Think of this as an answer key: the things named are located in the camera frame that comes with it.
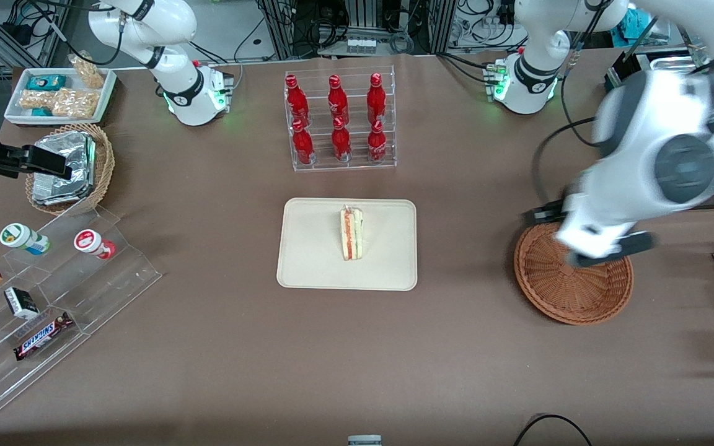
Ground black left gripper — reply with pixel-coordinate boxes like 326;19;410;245
522;201;655;269

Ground triangular sandwich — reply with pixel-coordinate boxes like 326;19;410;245
339;206;366;262

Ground white rectangular snack tray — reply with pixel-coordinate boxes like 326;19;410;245
4;67;118;127

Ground light wicker basket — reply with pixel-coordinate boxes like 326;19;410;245
25;123;115;217

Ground brown round wicker basket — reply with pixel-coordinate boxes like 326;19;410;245
513;222;635;326

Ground beige plastic serving tray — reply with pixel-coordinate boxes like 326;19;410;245
276;197;418;292

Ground clear bag of peanut snack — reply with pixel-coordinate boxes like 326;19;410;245
19;89;60;112
51;88;101;119
68;52;107;90

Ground green lid yogurt cup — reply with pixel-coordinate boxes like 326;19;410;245
0;222;51;256

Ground large teal snack packet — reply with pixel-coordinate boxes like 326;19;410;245
27;74;67;92

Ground red lid yogurt cup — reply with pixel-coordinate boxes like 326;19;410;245
73;229;117;260

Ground small black carton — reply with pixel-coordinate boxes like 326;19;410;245
4;286;40;321

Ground clear acrylic stepped display stand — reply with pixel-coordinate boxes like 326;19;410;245
0;204;163;422

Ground Snickers bar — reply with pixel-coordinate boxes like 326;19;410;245
13;311;75;362

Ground red cola bottle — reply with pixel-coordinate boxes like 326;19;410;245
331;116;353;164
367;120;388;164
328;74;350;125
291;120;315;166
285;74;310;128
366;72;387;125

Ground shiny metal pan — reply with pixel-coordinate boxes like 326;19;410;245
650;53;700;70

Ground teal cloth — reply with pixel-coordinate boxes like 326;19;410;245
619;7;650;39

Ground clear acrylic bottle rack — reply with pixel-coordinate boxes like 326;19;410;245
283;64;398;173

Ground white power strip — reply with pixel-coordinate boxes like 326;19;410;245
344;37;378;56

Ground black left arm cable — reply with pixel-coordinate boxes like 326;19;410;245
531;0;618;205

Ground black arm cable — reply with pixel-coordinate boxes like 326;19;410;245
531;0;618;205
17;0;124;67

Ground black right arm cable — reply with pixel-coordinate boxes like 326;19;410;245
17;0;124;67

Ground black cable loop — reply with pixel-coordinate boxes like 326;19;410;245
513;413;594;446

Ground aluminium frame rack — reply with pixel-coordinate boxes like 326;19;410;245
257;0;458;60

